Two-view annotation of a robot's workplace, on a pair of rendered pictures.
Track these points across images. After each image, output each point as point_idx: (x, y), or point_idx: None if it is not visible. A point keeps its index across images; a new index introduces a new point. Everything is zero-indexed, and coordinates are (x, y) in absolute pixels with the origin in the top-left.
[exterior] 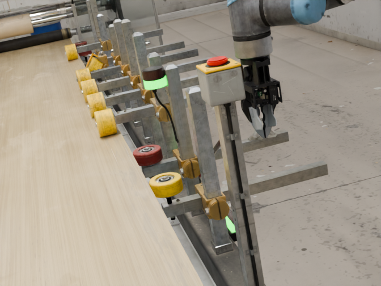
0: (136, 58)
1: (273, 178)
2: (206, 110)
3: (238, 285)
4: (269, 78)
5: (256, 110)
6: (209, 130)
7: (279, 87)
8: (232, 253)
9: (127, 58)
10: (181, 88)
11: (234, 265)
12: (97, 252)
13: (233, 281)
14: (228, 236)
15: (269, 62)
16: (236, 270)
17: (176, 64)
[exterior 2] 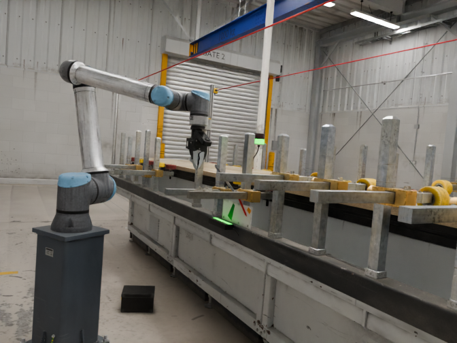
0: (333, 150)
1: (192, 188)
2: (218, 145)
3: (205, 209)
4: (191, 136)
5: (198, 152)
6: (217, 154)
7: (186, 140)
8: (211, 214)
9: (394, 167)
10: (244, 146)
11: (209, 211)
12: None
13: (207, 209)
14: (213, 207)
15: (190, 128)
16: (207, 211)
17: (358, 191)
